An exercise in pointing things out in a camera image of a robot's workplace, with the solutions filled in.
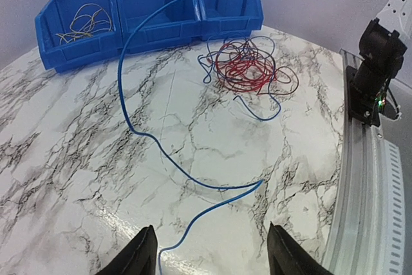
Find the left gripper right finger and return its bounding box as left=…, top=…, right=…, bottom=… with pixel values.
left=267, top=223, right=332, bottom=275

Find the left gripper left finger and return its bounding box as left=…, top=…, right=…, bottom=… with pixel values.
left=96, top=225, right=158, bottom=275

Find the blue thin cable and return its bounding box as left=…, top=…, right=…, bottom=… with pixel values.
left=118, top=0, right=267, bottom=275

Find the yellow thin cable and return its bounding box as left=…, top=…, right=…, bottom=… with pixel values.
left=56, top=3, right=114, bottom=45

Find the blue three-compartment plastic bin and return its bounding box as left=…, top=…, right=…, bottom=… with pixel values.
left=35, top=0, right=263, bottom=72

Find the aluminium front rail frame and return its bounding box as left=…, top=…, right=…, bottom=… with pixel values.
left=322, top=50, right=406, bottom=274

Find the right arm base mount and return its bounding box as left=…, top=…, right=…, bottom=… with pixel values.
left=345, top=64, right=401, bottom=127

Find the tangled red blue cable bundle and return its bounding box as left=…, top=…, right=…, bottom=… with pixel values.
left=197, top=33, right=300, bottom=122

